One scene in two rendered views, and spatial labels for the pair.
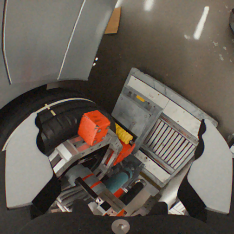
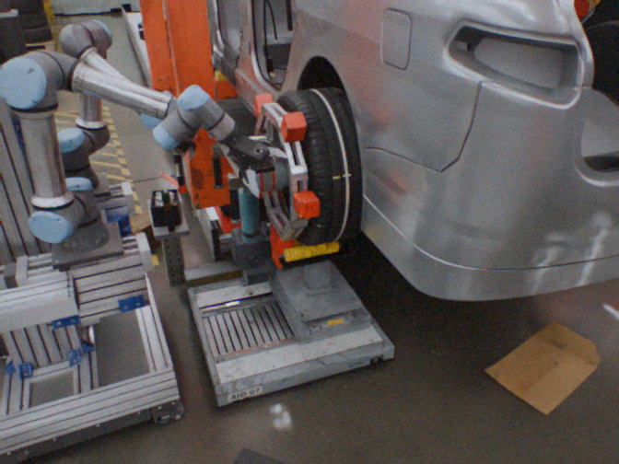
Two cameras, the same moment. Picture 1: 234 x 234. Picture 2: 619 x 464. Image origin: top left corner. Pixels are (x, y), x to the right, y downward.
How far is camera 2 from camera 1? 145 cm
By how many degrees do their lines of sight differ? 25
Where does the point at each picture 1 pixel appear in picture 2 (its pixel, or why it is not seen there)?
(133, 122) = (310, 293)
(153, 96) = (327, 346)
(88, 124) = (308, 199)
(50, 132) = (318, 167)
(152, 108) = (309, 327)
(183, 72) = (328, 410)
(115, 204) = (237, 182)
